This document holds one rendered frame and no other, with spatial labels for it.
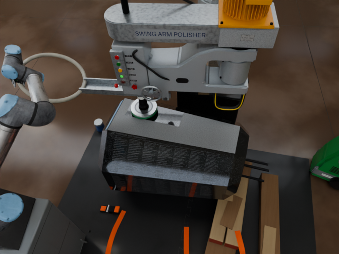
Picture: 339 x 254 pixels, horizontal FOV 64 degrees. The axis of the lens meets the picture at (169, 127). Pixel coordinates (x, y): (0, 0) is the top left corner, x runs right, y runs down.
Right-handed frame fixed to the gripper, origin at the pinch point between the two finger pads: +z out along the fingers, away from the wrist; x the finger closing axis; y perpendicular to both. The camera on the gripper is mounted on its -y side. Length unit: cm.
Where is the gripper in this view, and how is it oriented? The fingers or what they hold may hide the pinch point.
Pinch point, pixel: (18, 84)
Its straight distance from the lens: 230.1
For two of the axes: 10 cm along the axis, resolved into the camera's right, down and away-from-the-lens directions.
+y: 3.7, 8.3, -4.2
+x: 8.7, -1.6, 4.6
